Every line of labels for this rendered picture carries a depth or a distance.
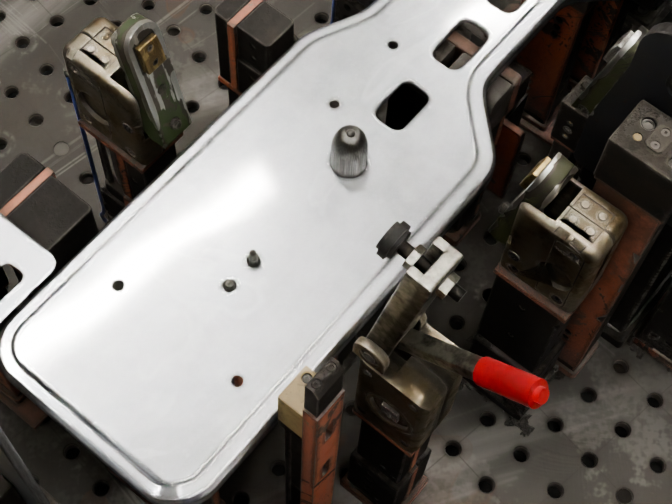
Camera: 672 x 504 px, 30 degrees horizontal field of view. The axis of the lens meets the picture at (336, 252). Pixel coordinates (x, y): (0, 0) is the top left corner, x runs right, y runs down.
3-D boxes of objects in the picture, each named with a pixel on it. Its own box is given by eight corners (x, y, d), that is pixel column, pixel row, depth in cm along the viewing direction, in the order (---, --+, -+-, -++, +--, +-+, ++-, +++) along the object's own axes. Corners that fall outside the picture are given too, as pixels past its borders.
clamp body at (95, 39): (143, 178, 142) (102, -16, 111) (221, 238, 139) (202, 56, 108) (87, 232, 139) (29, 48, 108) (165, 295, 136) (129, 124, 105)
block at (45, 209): (76, 266, 137) (28, 131, 112) (151, 327, 134) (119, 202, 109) (13, 328, 134) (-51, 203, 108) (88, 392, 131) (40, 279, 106)
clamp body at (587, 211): (488, 314, 136) (553, 134, 103) (574, 378, 134) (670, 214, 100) (437, 375, 133) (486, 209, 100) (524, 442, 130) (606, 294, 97)
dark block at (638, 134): (545, 308, 137) (643, 95, 99) (598, 347, 135) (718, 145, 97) (519, 341, 135) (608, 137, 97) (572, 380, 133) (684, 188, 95)
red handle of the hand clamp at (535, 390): (394, 300, 96) (556, 364, 85) (404, 319, 98) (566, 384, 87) (360, 339, 95) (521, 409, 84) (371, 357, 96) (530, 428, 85)
